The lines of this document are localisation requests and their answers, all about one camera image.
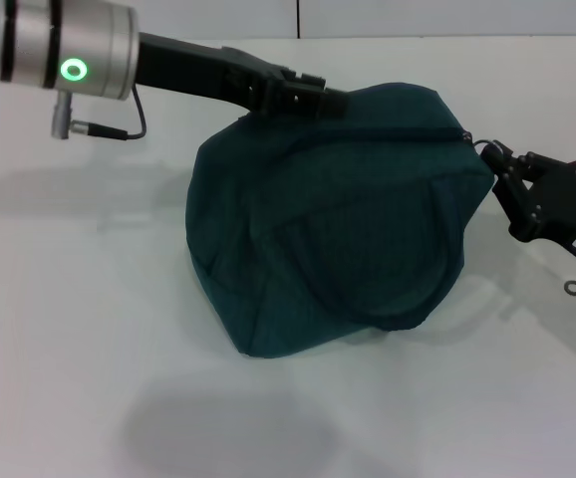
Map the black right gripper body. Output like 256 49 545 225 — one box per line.
508 161 576 266

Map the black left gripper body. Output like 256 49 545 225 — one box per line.
135 30 295 120

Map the dark teal fabric lunch bag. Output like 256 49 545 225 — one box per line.
183 82 499 360

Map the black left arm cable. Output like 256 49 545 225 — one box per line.
68 88 148 142

